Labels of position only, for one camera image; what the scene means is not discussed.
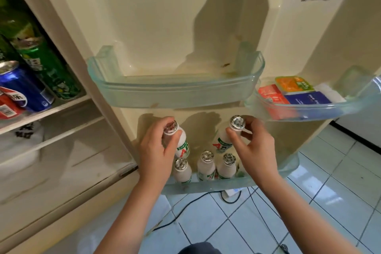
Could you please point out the person's right hand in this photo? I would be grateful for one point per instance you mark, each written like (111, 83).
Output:
(259, 155)

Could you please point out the person's left hand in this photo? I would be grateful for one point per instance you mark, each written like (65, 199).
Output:
(156, 161)

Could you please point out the white refrigerator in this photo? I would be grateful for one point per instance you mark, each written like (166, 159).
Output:
(163, 24)

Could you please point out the green Sprite can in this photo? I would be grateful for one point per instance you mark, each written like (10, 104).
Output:
(50, 72)

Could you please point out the blue Pepsi can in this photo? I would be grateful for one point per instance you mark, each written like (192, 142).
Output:
(23, 90)

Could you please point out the green tea bottle lime cap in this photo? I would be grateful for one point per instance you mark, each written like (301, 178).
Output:
(20, 21)
(7, 50)

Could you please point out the person's right forearm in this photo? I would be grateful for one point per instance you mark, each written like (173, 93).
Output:
(306, 221)

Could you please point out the person's left forearm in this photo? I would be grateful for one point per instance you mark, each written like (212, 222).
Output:
(128, 224)

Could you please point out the glass fridge shelf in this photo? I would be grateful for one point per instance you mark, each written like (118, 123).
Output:
(59, 108)

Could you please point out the white power strip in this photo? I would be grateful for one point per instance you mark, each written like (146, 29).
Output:
(232, 192)

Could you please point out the deep clear door bin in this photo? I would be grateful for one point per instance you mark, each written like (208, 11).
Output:
(208, 186)

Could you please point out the red packet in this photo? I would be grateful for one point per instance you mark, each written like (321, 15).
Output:
(272, 94)

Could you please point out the small clear door bin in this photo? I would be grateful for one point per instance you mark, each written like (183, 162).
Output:
(357, 102)
(178, 93)

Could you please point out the white blue packet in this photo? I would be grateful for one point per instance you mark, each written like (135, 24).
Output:
(309, 98)

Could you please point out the orange packet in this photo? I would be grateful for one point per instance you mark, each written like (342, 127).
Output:
(293, 84)

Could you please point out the glass crisper cover shelf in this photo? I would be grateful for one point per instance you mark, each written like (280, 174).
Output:
(74, 128)

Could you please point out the white sink base cabinet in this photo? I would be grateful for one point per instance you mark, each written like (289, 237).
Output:
(366, 125)

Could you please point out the printed clear plastic bag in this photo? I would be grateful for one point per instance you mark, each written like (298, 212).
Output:
(20, 140)

